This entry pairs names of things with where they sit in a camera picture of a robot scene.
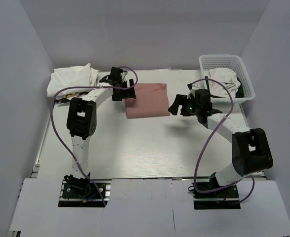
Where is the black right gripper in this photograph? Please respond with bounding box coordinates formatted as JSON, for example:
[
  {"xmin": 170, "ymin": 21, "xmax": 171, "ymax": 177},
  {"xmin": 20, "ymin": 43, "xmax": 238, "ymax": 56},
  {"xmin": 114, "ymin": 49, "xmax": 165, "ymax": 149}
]
[{"xmin": 168, "ymin": 94, "xmax": 201, "ymax": 117}]

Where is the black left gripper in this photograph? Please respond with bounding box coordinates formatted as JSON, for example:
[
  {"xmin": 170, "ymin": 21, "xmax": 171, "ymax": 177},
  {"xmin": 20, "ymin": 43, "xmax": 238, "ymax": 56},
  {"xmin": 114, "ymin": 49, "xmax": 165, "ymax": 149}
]
[{"xmin": 113, "ymin": 79, "xmax": 136, "ymax": 101}]

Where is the pink t shirt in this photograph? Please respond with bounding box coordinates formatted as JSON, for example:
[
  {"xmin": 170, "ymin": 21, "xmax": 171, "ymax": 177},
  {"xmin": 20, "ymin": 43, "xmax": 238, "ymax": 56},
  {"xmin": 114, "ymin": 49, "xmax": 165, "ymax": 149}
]
[{"xmin": 124, "ymin": 83, "xmax": 170, "ymax": 119}]

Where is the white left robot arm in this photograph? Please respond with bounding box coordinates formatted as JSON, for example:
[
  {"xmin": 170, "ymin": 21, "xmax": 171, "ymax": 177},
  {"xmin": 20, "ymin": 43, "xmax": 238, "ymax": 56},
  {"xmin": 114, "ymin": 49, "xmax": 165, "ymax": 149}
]
[{"xmin": 65, "ymin": 67, "xmax": 138, "ymax": 197}]

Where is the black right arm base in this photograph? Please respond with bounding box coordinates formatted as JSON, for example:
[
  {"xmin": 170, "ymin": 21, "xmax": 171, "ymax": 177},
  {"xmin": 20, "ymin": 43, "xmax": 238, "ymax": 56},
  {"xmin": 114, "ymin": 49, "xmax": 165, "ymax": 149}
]
[{"xmin": 188, "ymin": 183, "xmax": 241, "ymax": 210}]

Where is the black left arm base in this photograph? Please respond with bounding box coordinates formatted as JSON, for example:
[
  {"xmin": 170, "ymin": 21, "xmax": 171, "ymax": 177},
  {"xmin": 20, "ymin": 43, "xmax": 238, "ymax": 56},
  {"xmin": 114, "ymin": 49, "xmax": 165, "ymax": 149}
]
[{"xmin": 58, "ymin": 175, "xmax": 111, "ymax": 208}]

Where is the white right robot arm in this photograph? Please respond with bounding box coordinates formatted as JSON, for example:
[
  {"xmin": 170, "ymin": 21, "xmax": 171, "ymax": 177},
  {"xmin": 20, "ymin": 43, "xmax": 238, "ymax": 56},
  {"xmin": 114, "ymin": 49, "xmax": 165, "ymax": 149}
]
[{"xmin": 168, "ymin": 89, "xmax": 274, "ymax": 197}]

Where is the white folded t shirt stack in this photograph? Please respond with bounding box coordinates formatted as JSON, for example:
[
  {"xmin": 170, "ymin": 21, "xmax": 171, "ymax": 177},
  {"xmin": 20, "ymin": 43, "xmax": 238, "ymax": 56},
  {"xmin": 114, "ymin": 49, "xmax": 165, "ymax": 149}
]
[{"xmin": 47, "ymin": 63, "xmax": 99, "ymax": 101}]

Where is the white crumpled t shirt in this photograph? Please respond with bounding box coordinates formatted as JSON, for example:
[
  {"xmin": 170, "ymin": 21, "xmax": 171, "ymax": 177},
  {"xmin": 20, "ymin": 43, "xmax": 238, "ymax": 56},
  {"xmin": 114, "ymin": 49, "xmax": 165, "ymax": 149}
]
[{"xmin": 204, "ymin": 68, "xmax": 241, "ymax": 98}]

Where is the white plastic basket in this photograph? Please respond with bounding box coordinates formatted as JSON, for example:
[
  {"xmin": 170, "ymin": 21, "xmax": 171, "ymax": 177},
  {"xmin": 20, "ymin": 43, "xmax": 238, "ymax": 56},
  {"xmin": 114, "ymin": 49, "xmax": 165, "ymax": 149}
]
[{"xmin": 199, "ymin": 54, "xmax": 255, "ymax": 104}]

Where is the dark green t shirt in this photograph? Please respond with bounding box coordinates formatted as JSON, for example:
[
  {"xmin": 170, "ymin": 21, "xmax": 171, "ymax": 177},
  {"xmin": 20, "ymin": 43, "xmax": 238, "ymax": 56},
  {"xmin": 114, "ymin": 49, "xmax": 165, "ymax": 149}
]
[{"xmin": 204, "ymin": 76, "xmax": 246, "ymax": 99}]

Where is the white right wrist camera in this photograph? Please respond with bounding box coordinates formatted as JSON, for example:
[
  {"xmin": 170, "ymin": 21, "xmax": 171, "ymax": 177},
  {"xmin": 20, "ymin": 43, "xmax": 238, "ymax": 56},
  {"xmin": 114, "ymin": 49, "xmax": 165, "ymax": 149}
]
[{"xmin": 187, "ymin": 83, "xmax": 201, "ymax": 96}]

